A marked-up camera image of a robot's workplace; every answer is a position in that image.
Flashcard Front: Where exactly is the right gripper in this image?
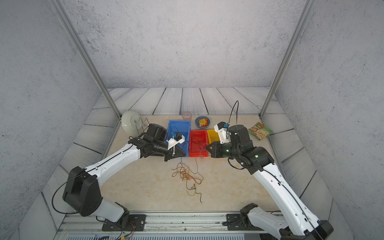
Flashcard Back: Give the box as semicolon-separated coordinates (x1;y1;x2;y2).
205;140;242;161

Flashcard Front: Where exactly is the cable bundle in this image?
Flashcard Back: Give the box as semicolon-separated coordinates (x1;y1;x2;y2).
170;155;205;204

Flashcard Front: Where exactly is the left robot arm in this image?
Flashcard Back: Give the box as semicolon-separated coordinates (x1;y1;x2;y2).
61;124;187;223

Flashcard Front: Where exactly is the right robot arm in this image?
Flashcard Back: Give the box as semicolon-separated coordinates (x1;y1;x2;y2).
206;122;334;240

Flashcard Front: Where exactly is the yellow storage bin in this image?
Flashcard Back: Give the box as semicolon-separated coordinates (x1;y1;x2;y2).
207;130;220;145

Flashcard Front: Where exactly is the red storage bin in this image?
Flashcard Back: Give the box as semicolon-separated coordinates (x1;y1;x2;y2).
189;130;209;158

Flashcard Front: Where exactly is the blue storage bin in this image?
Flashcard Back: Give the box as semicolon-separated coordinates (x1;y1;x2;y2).
167;120;191;158

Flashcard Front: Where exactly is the red yellow snack packet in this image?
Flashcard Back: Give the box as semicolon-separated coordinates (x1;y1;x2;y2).
198;118;210;128

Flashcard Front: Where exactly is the blue bowl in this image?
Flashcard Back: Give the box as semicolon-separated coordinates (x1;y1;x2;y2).
195;116;211;129

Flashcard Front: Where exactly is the pink plastic cup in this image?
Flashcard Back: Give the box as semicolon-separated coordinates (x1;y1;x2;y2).
182;112;192;121

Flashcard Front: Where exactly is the green food packet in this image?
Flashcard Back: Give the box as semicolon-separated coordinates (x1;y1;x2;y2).
248;122;273;141

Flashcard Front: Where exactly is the white plate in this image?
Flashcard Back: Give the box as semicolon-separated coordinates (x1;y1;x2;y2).
121;111;143;137

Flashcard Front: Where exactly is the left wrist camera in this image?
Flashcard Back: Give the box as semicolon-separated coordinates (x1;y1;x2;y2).
168;132;185;150

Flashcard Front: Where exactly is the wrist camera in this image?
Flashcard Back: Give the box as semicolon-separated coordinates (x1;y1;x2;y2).
168;132;185;150
214;122;230;144

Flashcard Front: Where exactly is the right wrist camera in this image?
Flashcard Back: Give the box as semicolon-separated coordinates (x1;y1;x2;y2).
214;122;230;144

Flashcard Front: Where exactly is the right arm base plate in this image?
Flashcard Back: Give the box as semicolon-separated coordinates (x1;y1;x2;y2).
222;214;256;231

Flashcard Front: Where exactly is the aluminium front rail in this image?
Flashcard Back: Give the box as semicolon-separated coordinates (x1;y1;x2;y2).
55;211;275;240

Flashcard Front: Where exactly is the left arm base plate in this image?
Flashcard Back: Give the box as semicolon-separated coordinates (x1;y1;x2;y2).
102;214;147;232

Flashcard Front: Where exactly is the left aluminium frame post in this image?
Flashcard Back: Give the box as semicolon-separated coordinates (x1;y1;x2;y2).
49;0;122;120

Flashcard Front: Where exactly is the aluminium frame post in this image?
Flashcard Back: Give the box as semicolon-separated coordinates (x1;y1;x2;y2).
49;0;122;120
259;0;316;119

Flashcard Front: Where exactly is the right aluminium frame post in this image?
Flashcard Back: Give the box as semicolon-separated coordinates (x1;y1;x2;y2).
259;0;316;119

